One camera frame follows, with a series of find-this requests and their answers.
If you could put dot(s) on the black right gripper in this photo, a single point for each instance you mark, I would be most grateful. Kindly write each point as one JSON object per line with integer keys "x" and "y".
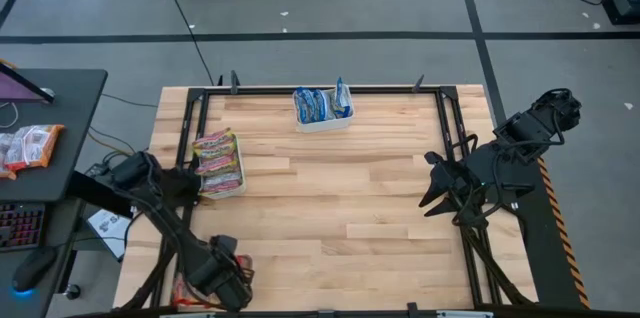
{"x": 470, "y": 188}

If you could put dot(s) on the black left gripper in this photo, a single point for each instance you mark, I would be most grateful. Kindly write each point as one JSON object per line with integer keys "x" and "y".
{"x": 227, "y": 283}

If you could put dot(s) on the blue ramen noodle pack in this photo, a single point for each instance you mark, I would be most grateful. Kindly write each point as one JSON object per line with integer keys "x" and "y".
{"x": 321, "y": 104}
{"x": 341, "y": 97}
{"x": 302, "y": 105}

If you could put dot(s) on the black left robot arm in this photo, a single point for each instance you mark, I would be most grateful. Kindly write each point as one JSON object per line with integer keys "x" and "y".
{"x": 185, "y": 253}

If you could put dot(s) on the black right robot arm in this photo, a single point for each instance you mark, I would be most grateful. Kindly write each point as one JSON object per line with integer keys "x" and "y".
{"x": 530, "y": 128}

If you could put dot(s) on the black hazard-striped floor platform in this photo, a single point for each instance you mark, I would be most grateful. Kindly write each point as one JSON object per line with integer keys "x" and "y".
{"x": 545, "y": 248}

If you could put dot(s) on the white printed paper sheet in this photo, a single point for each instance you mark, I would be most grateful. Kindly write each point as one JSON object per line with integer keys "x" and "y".
{"x": 111, "y": 228}

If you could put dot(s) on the black caster wheel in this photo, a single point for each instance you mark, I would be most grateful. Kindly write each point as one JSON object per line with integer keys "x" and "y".
{"x": 72, "y": 291}

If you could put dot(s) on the black power strip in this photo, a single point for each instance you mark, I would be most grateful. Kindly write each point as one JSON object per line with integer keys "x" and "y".
{"x": 97, "y": 170}

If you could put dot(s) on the black computer mouse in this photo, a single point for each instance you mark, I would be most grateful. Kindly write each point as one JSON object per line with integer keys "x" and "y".
{"x": 32, "y": 268}

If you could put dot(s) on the black backlit keyboard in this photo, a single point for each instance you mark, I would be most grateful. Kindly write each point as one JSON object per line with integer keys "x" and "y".
{"x": 20, "y": 225}

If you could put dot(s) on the black side desk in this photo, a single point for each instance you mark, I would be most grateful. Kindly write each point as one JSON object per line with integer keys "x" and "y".
{"x": 75, "y": 108}

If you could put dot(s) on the orange ramen noodle pack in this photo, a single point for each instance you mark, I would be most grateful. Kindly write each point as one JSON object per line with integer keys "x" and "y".
{"x": 35, "y": 144}
{"x": 4, "y": 155}

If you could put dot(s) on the black equipment box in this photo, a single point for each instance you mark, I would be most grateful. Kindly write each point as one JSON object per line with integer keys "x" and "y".
{"x": 622, "y": 5}

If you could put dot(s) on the computer monitor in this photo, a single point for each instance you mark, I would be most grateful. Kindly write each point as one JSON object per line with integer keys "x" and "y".
{"x": 15, "y": 89}

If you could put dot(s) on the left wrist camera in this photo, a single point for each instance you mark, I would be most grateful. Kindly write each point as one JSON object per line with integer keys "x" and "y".
{"x": 224, "y": 244}

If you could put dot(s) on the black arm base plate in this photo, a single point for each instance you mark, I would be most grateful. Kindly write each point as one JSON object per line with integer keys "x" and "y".
{"x": 175, "y": 189}
{"x": 520, "y": 192}

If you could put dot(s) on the black frame clamp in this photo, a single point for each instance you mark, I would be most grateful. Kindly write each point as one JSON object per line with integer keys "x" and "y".
{"x": 417, "y": 83}
{"x": 234, "y": 80}

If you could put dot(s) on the black aluminium table frame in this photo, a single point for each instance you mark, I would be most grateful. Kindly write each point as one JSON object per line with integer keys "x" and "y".
{"x": 280, "y": 91}

